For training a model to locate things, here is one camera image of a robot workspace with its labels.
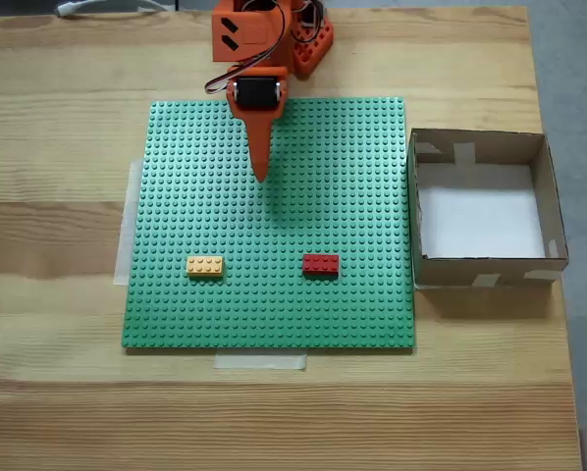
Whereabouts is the green lego baseplate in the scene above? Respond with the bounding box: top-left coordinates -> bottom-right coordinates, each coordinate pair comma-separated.
121,96 -> 417,352

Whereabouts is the yellow lego block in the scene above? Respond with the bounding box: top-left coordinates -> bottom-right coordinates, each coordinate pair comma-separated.
187,255 -> 226,280

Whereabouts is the thin servo cable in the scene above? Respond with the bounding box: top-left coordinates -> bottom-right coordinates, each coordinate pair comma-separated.
204,0 -> 288,97

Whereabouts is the open cardboard box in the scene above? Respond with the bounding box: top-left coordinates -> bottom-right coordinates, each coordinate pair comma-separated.
406,128 -> 569,290

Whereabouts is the white paper sheet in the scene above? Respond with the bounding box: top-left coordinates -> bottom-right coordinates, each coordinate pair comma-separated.
415,164 -> 548,260

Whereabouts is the white cable with plug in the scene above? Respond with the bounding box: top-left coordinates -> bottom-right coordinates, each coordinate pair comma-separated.
55,0 -> 170,19

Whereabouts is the red lego block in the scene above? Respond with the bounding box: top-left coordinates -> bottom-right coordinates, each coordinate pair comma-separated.
301,253 -> 341,279

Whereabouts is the translucent masking tape strip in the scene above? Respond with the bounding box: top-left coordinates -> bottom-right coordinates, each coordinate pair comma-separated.
113,159 -> 145,288
213,350 -> 308,372

